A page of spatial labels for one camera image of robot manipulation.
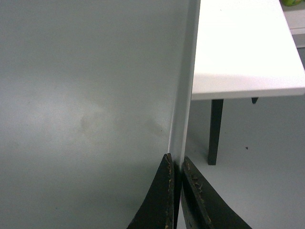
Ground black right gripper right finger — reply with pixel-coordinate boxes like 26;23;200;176
181;156;250;229

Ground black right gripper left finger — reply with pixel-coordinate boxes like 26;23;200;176
128;154;175;229

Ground grey metal tray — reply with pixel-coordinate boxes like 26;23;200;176
0;0;200;229

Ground white checkout table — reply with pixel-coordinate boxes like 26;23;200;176
192;0;305;100

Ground black table leg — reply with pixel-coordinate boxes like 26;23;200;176
208;99;224;166

